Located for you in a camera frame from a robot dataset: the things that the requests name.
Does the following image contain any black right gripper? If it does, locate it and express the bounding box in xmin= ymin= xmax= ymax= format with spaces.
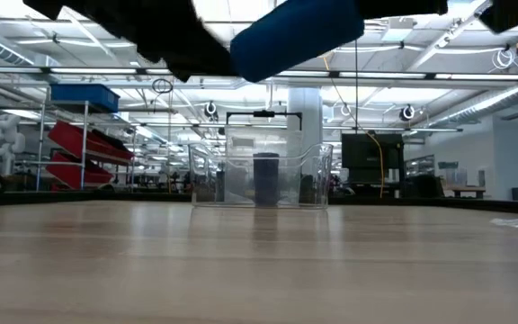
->
xmin=357 ymin=0 xmax=518 ymax=34

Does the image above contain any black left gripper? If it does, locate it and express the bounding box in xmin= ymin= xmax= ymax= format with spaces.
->
xmin=22 ymin=0 xmax=237 ymax=83

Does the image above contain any white building column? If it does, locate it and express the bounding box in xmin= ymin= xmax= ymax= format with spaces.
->
xmin=287 ymin=86 xmax=324 ymax=181

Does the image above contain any blue storage bin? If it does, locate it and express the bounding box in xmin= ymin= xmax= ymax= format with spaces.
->
xmin=50 ymin=83 xmax=121 ymax=114

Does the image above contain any metal shelving rack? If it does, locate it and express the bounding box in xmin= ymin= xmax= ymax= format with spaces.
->
xmin=15 ymin=85 xmax=138 ymax=194

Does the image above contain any large red storage bin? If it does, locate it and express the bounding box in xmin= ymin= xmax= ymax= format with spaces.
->
xmin=47 ymin=120 xmax=136 ymax=167
xmin=44 ymin=151 xmax=114 ymax=191

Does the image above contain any black monitor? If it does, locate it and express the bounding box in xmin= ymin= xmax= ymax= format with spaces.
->
xmin=340 ymin=132 xmax=406 ymax=185

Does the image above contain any clear plastic bin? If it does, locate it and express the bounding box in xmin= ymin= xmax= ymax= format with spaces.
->
xmin=188 ymin=141 xmax=335 ymax=211

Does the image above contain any brown desk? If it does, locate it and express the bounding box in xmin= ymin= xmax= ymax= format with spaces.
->
xmin=451 ymin=186 xmax=487 ymax=200

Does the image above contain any white robot figure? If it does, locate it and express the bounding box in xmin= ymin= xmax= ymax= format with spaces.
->
xmin=0 ymin=112 xmax=26 ymax=177

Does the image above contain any hanging black cable loop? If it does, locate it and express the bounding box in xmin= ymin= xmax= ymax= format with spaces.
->
xmin=151 ymin=77 xmax=174 ymax=95

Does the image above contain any black gantry frame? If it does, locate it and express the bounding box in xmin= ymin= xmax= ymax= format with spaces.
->
xmin=226 ymin=109 xmax=304 ymax=132

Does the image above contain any thin black hanging cable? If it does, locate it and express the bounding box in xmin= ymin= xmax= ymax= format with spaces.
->
xmin=353 ymin=39 xmax=360 ymax=136

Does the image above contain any coiled white cable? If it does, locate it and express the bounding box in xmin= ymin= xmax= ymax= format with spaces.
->
xmin=491 ymin=47 xmax=517 ymax=72

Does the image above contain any yellow cable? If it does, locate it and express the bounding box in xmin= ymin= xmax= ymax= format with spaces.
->
xmin=321 ymin=56 xmax=386 ymax=200

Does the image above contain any black aluminium table frame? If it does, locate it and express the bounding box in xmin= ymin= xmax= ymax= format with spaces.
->
xmin=0 ymin=189 xmax=518 ymax=215

